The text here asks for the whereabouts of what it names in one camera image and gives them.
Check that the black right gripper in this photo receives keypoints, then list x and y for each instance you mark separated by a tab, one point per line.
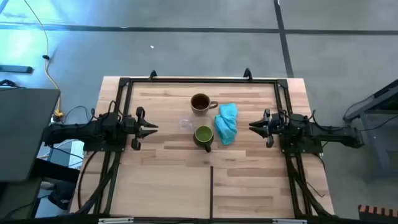
275	126

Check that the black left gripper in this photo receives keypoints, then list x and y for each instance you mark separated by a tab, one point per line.
130	127

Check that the clear plastic cup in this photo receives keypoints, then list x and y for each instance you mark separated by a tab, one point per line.
186	124

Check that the green ceramic mug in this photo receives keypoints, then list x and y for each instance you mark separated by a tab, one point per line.
203	134

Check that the brown ceramic mug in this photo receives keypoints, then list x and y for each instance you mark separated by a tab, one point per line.
200	102

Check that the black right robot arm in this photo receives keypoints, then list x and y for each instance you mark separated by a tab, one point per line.
326	133

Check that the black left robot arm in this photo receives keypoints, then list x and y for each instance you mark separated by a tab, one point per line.
77	132

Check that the blue terry cloth towel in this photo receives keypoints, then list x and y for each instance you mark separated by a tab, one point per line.
226	124

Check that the grey equipment box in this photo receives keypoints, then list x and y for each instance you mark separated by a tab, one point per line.
62	155

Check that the grey metal side table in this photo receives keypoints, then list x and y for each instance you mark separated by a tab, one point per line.
370	104

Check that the dark grey desk top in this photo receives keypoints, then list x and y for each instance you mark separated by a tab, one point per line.
25	133

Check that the black flat floor bar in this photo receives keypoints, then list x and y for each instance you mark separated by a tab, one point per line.
15	69

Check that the orange black striped block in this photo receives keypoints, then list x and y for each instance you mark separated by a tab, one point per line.
377	213

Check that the black frame clamp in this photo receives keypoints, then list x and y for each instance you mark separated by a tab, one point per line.
152	75
247	74

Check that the black metal rig frame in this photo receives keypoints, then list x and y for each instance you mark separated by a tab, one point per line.
202	80

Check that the silver metal bracket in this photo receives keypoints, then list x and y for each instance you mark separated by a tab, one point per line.
289	221
115	220

